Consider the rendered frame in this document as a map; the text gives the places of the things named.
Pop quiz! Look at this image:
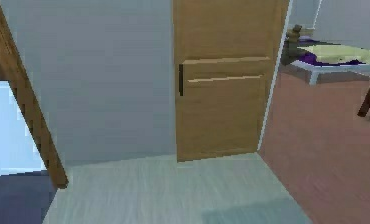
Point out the dark brown chair leg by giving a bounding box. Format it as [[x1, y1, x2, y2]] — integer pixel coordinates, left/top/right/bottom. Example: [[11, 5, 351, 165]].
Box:
[[357, 78, 370, 118]]

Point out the yellow-green round cushion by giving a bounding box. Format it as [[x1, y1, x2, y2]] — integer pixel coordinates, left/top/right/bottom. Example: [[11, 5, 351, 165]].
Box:
[[297, 44, 370, 66]]

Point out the dark olive figurine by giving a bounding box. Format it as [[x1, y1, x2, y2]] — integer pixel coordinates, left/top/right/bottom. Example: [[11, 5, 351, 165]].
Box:
[[280, 24, 307, 66]]

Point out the light wooden room door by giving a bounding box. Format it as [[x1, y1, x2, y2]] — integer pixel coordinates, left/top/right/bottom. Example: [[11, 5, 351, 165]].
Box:
[[172, 0, 291, 163]]

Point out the brown wooden door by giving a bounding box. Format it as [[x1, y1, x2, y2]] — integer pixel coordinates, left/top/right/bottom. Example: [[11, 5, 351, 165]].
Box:
[[0, 0, 69, 190]]

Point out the black door handle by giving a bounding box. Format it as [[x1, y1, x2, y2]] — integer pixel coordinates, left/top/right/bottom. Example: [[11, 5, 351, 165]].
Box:
[[178, 63, 184, 97]]

